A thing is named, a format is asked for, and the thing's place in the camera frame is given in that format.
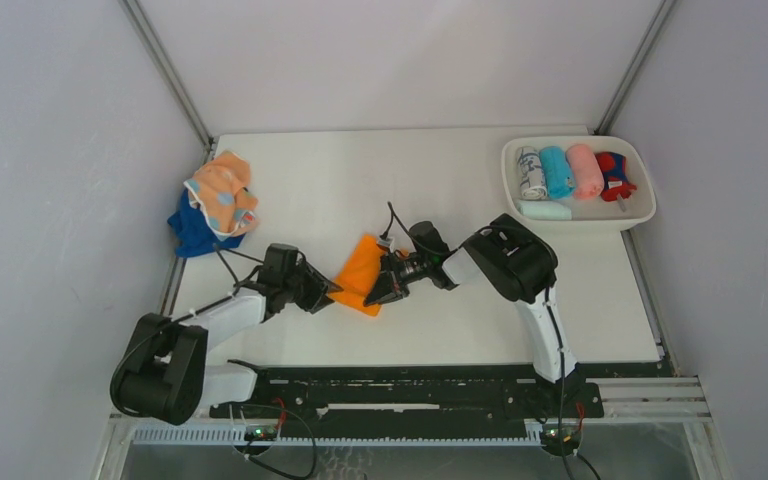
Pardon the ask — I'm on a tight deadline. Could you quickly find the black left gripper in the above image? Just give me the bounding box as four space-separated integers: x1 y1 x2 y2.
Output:
281 258 341 314

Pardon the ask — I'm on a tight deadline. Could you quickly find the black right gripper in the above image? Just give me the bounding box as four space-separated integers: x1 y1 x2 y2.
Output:
367 250 433 306

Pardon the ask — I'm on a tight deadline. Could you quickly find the orange towel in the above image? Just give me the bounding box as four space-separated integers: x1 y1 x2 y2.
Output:
328 234 392 317

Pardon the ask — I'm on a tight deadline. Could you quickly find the light mint green towel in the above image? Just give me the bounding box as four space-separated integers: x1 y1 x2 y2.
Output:
516 200 573 221

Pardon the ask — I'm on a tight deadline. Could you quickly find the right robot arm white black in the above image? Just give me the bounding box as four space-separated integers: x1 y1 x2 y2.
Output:
364 214 578 416

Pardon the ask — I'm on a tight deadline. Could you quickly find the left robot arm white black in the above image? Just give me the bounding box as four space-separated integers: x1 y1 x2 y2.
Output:
109 259 341 425

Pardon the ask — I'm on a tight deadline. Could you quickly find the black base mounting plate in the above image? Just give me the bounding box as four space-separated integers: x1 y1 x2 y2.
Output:
208 362 605 441

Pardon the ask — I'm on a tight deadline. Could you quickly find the peach patterned towel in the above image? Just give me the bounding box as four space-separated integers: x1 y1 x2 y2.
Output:
184 150 260 241

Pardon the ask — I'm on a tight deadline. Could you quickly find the white patterned rolled towel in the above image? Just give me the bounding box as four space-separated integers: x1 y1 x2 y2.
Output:
516 146 548 201

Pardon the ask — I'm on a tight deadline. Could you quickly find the cyan rolled towel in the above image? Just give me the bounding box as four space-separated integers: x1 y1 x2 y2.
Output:
539 146 576 200

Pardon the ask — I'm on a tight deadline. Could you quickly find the pink rolled towel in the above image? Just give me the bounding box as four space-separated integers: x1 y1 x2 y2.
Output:
566 144 604 200

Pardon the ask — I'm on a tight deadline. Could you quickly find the red blue rolled towel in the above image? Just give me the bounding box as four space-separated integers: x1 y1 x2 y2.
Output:
595 152 637 202

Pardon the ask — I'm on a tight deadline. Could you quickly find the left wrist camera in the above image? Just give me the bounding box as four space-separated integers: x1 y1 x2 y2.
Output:
259 243 300 283

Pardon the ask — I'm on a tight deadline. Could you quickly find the white slotted cable duct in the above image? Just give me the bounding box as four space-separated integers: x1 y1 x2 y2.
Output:
130 423 544 447

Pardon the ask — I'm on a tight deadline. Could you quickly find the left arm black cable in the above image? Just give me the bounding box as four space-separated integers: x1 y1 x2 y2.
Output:
109 243 266 419

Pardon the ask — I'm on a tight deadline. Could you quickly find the aluminium frame rail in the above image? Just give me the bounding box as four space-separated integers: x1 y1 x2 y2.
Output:
195 378 709 430

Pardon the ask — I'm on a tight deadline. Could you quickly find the left corner aluminium post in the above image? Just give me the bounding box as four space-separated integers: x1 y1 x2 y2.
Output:
118 0 214 151

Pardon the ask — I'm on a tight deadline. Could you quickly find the corner aluminium post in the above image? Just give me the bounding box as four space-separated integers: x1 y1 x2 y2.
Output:
118 0 214 151
594 0 680 136

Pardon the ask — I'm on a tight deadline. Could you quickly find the right corner aluminium post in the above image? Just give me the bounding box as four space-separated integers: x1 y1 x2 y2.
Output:
594 0 680 136

